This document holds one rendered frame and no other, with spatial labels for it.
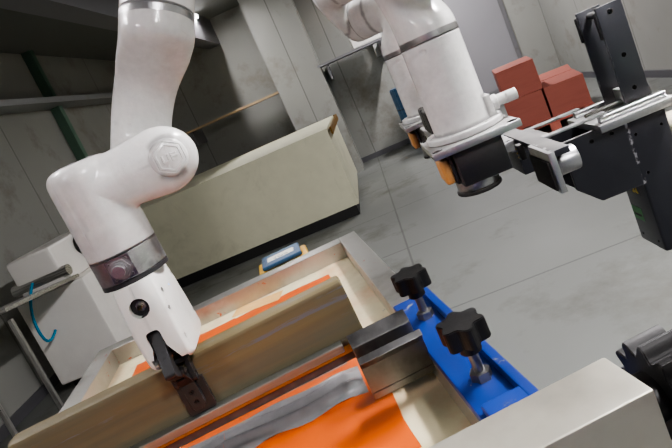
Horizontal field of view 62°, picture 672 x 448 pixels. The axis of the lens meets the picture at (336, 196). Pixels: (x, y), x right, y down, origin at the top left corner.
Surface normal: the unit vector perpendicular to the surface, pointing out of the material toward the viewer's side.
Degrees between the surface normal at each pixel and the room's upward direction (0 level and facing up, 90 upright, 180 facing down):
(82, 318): 90
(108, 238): 90
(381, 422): 0
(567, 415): 0
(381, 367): 90
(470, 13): 90
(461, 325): 0
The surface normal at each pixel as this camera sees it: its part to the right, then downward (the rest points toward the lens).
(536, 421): -0.40, -0.90
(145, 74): 0.26, 0.81
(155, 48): 0.14, 0.91
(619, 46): -0.03, 0.21
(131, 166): 0.27, -0.09
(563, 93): -0.23, 0.29
